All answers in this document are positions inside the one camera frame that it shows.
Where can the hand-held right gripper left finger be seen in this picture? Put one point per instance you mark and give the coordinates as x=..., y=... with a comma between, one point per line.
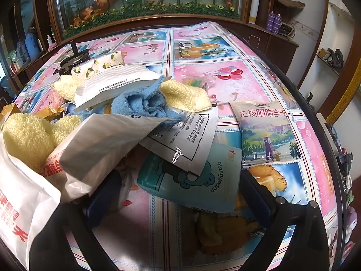
x=101, y=197

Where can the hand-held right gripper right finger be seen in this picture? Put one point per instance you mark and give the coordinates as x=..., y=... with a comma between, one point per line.
x=255, y=200

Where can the white plastic bag red print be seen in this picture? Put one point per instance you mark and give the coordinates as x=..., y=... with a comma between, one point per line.
x=93, y=152

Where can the teal bear print tissue pack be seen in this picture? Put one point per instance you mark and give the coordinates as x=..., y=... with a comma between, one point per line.
x=203, y=180

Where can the snack packet with farmer picture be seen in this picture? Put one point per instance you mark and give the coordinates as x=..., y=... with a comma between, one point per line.
x=265, y=129

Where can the white printed sachet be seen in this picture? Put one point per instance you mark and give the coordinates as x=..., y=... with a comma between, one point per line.
x=186, y=138

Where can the large yellow towel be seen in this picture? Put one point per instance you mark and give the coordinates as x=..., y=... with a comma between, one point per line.
x=25, y=138

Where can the mustard orange packet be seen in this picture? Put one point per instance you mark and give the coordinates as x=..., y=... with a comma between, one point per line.
x=52, y=113

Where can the blue towel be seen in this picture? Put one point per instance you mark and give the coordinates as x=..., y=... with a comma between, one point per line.
x=146, y=101

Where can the pink fluffy hair clip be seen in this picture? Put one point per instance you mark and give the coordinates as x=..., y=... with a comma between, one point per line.
x=56, y=101

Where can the plain white pouch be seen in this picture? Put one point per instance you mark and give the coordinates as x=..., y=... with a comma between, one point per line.
x=112, y=84

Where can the thick yellow towel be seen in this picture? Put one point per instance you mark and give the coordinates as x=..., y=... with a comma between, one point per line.
x=187, y=94

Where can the clear bag of colourful bits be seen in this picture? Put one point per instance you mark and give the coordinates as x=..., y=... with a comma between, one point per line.
x=197, y=82

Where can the lemon print tissue pack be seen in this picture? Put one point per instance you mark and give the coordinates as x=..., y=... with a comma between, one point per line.
x=96, y=63

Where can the dark wooden cabinet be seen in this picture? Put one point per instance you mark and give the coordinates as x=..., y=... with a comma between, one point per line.
x=270, y=48

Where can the black tool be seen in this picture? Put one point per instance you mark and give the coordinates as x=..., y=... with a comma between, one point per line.
x=335, y=58

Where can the small white bottle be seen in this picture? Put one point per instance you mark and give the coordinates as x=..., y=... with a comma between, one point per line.
x=50, y=40

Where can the blue thermos flask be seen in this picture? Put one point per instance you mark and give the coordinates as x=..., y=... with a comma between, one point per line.
x=32, y=46

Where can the clear plastic jug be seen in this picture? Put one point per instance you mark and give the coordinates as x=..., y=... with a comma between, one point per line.
x=21, y=52

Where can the purple spray can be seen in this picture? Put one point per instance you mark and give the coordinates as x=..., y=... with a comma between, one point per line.
x=277, y=24
x=270, y=22

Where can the white rolled poster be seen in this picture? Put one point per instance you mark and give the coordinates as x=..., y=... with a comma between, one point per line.
x=259, y=0

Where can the aquarium with artificial flowers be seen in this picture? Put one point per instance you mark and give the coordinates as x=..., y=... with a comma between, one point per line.
x=146, y=0

